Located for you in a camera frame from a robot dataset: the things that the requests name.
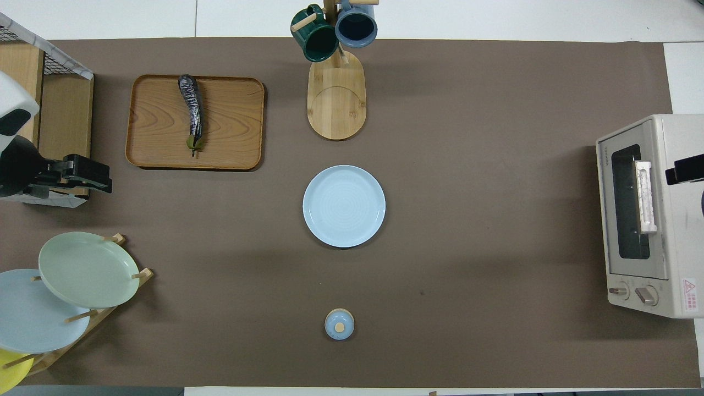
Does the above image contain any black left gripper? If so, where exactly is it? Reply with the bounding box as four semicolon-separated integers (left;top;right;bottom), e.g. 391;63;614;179
0;134;114;199

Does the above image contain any toaster oven glass door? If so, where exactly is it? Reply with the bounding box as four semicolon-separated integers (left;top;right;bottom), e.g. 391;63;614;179
597;122;670;281

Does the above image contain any dark purple eggplant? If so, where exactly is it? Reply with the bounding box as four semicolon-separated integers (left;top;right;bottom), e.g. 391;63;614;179
177;74;207;158

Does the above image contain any light blue ridged plate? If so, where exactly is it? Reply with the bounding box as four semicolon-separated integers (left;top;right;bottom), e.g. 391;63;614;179
302;165;387;249

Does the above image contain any white toaster oven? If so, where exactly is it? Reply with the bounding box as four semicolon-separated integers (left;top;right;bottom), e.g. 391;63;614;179
596;114;704;320

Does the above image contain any grey white marbled panel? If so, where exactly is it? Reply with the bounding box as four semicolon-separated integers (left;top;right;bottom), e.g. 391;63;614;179
0;190;89;208

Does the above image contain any pale green plate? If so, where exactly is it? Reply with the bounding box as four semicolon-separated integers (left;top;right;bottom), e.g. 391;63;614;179
38;232;140;309

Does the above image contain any wooden plate rack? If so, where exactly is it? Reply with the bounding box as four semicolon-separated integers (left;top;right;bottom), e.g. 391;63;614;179
11;234;155;377

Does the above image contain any grey cloth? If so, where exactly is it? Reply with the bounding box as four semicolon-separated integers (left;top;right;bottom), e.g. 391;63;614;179
0;12;94;81

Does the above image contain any light blue smooth plate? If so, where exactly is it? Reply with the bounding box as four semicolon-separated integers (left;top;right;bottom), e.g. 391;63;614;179
0;269;91;354

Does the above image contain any wooden serving tray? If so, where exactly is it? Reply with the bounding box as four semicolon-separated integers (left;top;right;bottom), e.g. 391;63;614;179
125;75;266;171

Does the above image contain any yellow plate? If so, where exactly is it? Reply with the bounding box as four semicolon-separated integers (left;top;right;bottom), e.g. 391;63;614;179
0;348;34;394

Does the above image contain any brown table mat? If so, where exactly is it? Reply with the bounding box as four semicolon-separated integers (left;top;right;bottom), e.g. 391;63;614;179
0;37;702;388

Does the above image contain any wooden mug tree stand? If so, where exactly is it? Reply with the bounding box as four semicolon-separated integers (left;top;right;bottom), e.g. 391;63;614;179
290;0;380;141

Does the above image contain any dark green mug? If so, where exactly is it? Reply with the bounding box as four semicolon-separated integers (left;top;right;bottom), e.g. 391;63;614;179
290;4;339;63

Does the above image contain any small blue lidded jar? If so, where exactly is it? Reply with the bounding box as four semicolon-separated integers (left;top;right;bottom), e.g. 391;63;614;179
324;308;355;341

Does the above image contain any blue mug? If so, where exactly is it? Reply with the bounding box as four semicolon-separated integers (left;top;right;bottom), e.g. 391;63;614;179
334;0;379;49

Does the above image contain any wooden shelf with wire mesh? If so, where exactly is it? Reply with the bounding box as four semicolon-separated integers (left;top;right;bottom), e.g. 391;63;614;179
0;12;95;208

